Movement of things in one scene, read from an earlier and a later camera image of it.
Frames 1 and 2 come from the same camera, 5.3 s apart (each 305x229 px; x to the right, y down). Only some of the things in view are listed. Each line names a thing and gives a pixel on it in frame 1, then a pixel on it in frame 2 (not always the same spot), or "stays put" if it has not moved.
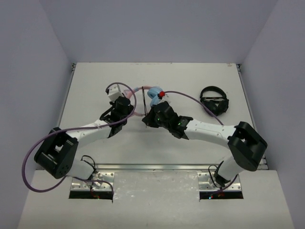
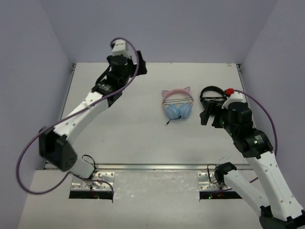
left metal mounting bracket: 99,181 stays put
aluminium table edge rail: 168,166 stays put
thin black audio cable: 145,108 -> 186,100
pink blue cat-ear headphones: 153,94 -> 177,103
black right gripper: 149,119 -> 213,109
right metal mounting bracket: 207,182 stays put
